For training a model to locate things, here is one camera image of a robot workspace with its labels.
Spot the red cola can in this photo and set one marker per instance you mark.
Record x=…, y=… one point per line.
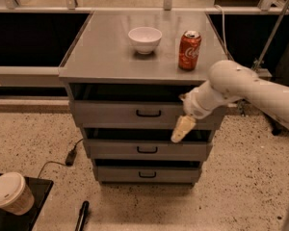
x=189, y=50

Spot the grey bottom drawer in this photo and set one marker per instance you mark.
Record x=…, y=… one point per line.
x=180, y=175

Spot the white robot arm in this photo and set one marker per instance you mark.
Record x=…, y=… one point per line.
x=228, y=82

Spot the grey top drawer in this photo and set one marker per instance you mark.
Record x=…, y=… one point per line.
x=125, y=115

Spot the black tray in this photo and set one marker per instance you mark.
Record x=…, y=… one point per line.
x=40, y=189

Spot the metal rail frame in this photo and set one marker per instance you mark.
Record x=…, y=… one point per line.
x=29, y=76

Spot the grey middle drawer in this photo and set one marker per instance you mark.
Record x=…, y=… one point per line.
x=147, y=150

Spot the grey drawer cabinet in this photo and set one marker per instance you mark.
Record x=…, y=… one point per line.
x=151, y=91

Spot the black pen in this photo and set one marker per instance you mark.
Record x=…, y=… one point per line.
x=83, y=213

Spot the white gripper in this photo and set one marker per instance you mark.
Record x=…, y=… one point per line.
x=192, y=105

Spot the white bowl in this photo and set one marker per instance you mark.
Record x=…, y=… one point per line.
x=145, y=39

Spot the grey drawer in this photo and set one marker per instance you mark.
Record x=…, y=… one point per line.
x=147, y=150
x=125, y=115
x=180, y=175

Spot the paper coffee cup with lid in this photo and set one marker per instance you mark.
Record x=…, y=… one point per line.
x=15, y=194

